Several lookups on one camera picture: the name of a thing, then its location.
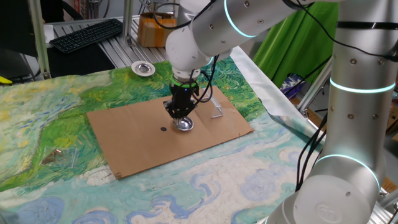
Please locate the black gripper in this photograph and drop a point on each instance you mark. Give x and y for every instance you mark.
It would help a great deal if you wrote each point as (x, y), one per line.
(184, 95)

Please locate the small shiny metal plate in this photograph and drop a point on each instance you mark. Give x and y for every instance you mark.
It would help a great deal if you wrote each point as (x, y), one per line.
(186, 126)

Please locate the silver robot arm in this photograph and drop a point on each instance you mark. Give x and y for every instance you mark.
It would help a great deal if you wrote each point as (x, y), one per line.
(357, 124)

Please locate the white mesh bridge stand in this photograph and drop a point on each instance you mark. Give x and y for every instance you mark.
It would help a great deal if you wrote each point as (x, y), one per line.
(214, 104)

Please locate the brown cardboard sheet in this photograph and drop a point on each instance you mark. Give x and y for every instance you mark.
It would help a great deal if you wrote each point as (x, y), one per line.
(140, 143)

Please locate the small metal dish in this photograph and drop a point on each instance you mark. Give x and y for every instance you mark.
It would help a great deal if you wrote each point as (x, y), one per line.
(143, 69)

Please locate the cardboard box orange tape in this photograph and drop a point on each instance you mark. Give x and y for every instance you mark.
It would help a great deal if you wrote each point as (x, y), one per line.
(152, 34)

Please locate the painting print tablecloth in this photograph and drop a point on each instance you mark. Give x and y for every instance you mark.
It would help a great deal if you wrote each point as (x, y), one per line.
(217, 186)

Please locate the black desk mat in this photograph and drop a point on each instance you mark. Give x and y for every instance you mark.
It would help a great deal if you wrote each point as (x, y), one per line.
(77, 62)

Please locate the blue patterned bag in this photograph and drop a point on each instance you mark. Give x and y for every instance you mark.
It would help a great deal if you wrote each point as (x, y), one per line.
(292, 84)

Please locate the black keyboard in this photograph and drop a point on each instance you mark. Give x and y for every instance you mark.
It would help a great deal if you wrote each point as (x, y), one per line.
(87, 34)

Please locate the clear plastic bag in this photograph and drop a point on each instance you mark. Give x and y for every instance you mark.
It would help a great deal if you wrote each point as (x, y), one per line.
(63, 159)

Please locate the green cloth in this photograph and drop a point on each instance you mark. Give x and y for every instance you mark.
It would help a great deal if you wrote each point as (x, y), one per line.
(289, 46)

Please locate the white paper sheet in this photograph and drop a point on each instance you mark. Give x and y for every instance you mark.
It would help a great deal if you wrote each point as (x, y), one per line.
(48, 34)

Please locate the yellow object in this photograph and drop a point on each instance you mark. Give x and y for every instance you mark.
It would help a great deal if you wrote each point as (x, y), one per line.
(4, 80)

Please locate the black monitor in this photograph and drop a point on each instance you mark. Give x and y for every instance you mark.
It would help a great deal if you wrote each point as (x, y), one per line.
(15, 28)

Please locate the cardboard box red label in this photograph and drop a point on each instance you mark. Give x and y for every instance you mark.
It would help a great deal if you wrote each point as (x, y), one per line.
(392, 118)

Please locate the aluminium frame post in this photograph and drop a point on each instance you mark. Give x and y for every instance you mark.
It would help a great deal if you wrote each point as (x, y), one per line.
(38, 37)
(127, 21)
(312, 90)

